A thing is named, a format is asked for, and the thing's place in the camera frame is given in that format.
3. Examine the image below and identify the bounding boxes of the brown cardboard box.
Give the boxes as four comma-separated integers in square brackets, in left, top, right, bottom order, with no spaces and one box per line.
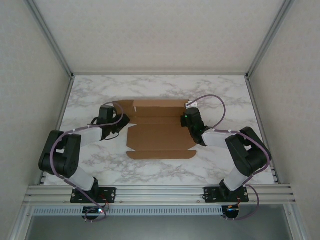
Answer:
[111,99,198,161]

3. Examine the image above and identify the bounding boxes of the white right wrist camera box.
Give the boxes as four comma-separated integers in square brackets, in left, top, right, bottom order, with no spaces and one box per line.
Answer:
[184,100,200,110]

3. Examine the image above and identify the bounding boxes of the aluminium left side rail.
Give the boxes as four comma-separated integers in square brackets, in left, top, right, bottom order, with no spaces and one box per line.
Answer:
[37,76,76,186]

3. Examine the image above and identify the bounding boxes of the thin aluminium back rail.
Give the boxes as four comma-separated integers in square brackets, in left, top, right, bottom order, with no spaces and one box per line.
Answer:
[72,71,248,76]

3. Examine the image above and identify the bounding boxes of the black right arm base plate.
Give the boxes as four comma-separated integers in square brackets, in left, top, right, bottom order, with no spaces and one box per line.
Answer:
[203,186,250,203]

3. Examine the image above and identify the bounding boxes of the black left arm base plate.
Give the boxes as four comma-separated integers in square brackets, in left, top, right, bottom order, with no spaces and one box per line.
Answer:
[70,186,118,204]

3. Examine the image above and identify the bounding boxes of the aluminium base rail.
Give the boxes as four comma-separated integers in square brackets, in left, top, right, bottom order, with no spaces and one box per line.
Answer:
[24,184,297,207]

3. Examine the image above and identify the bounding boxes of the aluminium left corner post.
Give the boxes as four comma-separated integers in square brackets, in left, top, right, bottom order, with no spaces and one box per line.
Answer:
[24,0,76,80]

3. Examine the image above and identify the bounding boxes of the aluminium corner post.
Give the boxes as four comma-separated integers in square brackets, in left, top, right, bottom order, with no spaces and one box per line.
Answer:
[24,0,76,80]
[244,0,296,80]

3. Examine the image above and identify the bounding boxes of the grey slotted cable duct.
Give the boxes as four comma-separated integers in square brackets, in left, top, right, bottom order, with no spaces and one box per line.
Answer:
[32,206,223,216]

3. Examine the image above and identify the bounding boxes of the aluminium right corner post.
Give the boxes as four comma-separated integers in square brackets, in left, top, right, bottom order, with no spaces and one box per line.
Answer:
[244,0,296,80]

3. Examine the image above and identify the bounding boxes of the aluminium frame leg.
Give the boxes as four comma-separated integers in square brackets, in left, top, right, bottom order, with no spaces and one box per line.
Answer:
[8,204,35,240]
[283,203,310,240]

